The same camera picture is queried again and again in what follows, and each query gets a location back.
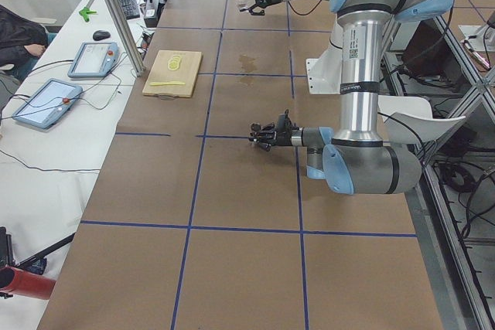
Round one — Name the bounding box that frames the clear glass cup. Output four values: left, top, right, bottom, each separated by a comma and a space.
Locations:
236, 0, 252, 12

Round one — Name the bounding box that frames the wet spill stain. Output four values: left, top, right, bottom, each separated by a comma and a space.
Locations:
238, 54, 258, 86

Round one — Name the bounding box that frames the bamboo cutting board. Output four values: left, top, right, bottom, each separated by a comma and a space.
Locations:
142, 50, 203, 98

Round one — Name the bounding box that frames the yellow plastic knife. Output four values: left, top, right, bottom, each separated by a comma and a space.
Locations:
149, 80, 186, 87

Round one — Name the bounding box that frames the white plastic chair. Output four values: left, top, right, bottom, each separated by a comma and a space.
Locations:
378, 95, 466, 145

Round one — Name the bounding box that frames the black keyboard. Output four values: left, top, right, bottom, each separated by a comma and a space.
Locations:
118, 0, 140, 19

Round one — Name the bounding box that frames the black computer mouse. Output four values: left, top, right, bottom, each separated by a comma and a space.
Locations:
92, 30, 111, 41

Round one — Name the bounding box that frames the green plastic tool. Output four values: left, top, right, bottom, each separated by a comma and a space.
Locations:
79, 6, 97, 22

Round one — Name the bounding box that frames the far teach pendant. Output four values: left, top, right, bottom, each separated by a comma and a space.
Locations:
67, 42, 119, 78

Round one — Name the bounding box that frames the teach pendant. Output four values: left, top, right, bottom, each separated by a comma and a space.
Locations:
67, 42, 119, 78
12, 78, 83, 129

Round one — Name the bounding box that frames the near teach pendant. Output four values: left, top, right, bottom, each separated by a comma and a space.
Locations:
12, 78, 83, 129

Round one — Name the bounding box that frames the seated person in black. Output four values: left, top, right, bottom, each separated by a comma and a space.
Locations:
1, 5, 53, 80

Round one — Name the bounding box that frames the red bottle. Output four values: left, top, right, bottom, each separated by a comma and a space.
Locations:
1, 266, 56, 300

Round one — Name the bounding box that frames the aluminium frame post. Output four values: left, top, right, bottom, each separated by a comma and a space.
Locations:
105, 0, 145, 77

